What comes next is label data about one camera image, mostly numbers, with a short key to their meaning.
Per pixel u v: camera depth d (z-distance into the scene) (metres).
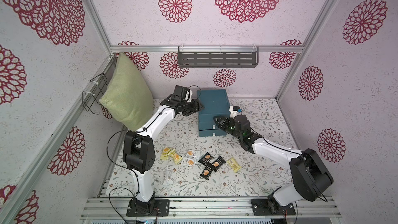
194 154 0.90
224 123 0.75
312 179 0.44
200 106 0.83
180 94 0.70
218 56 0.92
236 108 0.78
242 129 0.66
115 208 0.74
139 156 0.49
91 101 0.75
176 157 0.88
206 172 0.83
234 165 0.87
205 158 0.88
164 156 0.90
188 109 0.77
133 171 0.53
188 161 0.88
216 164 0.87
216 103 0.92
